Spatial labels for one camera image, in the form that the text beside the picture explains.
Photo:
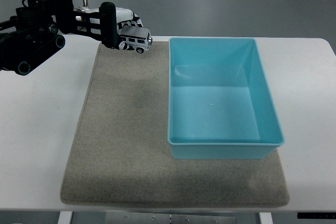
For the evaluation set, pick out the white and black hand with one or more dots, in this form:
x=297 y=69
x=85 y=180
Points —
x=109 y=24

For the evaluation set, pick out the white toy car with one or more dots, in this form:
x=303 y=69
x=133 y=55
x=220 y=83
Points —
x=136 y=37

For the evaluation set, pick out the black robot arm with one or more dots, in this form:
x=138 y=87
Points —
x=34 y=37

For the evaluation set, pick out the blue plastic box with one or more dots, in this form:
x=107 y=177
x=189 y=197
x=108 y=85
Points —
x=215 y=108

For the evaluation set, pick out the grey-brown felt mat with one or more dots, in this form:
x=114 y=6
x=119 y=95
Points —
x=123 y=142

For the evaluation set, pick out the white table leg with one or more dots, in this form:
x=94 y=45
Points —
x=64 y=218
x=265 y=218

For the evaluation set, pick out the grey metal plate with screws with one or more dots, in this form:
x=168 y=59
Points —
x=170 y=218

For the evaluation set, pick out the black table control panel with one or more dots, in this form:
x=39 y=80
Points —
x=316 y=215

